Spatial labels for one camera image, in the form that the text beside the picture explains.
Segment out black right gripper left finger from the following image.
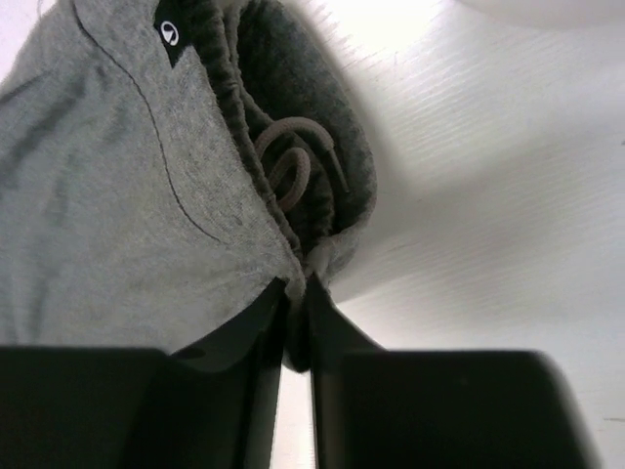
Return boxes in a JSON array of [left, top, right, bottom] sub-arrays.
[[1, 280, 286, 468]]

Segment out grey shorts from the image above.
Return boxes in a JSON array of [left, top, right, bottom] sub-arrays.
[[1, 1, 376, 351]]

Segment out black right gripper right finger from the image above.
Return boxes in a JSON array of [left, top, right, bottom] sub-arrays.
[[305, 277, 600, 468]]

